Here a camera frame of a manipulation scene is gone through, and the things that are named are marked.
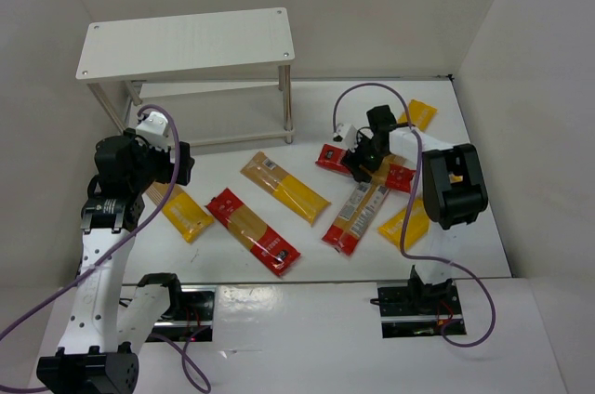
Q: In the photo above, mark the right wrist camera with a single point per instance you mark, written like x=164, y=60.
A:
x=346, y=134

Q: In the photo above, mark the red spaghetti bag label side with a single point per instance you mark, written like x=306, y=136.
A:
x=355, y=216

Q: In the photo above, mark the red spaghetti bag lower centre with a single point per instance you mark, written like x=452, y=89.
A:
x=253, y=233

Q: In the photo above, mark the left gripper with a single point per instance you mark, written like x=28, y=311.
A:
x=182, y=163

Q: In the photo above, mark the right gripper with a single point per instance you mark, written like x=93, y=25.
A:
x=355, y=166

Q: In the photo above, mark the red spaghetti bag top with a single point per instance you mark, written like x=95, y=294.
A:
x=391, y=174

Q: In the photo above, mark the red spaghetti bag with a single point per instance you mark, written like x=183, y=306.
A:
x=391, y=174
x=253, y=233

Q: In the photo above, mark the yellow spaghetti bag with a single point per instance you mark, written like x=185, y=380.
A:
x=284, y=187
x=417, y=226
x=186, y=215
x=421, y=114

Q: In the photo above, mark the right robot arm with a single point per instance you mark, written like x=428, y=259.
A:
x=447, y=192

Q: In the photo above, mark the yellow spaghetti bag centre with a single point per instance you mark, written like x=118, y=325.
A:
x=284, y=187

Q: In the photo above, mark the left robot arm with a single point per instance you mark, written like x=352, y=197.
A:
x=99, y=350

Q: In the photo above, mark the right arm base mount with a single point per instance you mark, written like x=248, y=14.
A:
x=400, y=317

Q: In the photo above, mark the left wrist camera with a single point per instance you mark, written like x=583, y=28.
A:
x=154, y=129

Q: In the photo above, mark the yellow spaghetti bag left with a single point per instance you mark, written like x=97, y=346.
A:
x=186, y=215

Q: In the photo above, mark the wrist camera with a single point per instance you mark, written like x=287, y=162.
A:
x=154, y=129
x=346, y=134

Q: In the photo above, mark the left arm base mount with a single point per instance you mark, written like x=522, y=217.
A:
x=193, y=320

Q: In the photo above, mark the white two-tier shelf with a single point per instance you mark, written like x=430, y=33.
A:
x=225, y=77

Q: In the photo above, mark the yellow spaghetti bag upper right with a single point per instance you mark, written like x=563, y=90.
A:
x=421, y=114

